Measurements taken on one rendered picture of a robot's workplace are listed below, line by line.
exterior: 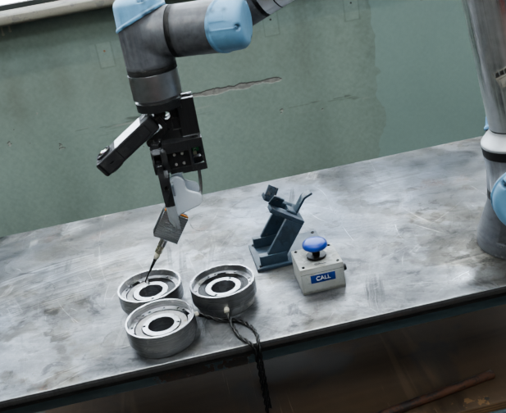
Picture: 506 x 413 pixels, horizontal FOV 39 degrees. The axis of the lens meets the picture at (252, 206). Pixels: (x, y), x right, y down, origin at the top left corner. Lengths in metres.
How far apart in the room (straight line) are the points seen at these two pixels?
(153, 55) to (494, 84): 0.47
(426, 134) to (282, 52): 0.69
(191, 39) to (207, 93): 1.68
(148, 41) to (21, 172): 1.81
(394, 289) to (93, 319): 0.49
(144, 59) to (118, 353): 0.44
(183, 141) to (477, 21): 0.45
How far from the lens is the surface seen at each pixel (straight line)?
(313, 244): 1.12
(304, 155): 2.81
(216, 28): 1.00
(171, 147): 1.08
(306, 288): 1.13
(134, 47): 1.04
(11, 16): 2.56
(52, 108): 2.70
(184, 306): 1.10
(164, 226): 1.15
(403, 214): 1.35
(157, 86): 1.05
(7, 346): 1.21
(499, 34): 0.94
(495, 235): 1.19
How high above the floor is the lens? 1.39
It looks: 24 degrees down
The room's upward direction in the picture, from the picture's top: 10 degrees counter-clockwise
